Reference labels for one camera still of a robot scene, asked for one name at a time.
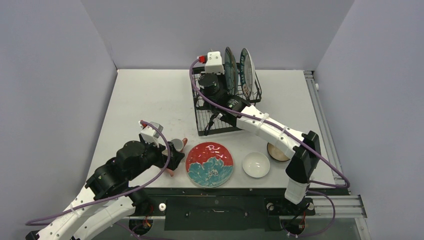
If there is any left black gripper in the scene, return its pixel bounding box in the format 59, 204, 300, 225
128, 137, 185, 181

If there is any small pink mug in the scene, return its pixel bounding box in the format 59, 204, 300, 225
170, 137, 188, 153

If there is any large pink mug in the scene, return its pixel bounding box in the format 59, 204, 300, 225
165, 168, 175, 177

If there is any black wire dish rack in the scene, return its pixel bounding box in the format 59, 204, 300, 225
191, 66, 262, 136

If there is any blue glazed plate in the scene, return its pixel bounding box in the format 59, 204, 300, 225
224, 46, 239, 95

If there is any green rimmed white plate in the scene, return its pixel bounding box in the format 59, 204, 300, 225
239, 48, 256, 99

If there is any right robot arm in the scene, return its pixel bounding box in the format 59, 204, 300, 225
196, 73, 321, 214

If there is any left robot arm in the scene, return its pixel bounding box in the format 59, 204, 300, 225
25, 132, 185, 240

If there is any red and blue plate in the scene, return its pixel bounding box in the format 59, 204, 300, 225
185, 141, 234, 188

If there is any black base panel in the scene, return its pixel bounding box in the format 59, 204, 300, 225
96, 187, 347, 233

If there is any white bowl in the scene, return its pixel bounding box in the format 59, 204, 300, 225
242, 152, 271, 179

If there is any dark bowl beige inside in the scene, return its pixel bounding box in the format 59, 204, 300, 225
266, 143, 290, 162

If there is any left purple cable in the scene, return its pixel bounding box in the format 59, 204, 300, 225
25, 120, 171, 227

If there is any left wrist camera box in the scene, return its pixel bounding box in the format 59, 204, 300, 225
139, 121, 164, 147

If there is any aluminium rail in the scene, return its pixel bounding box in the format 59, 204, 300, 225
303, 70, 367, 218

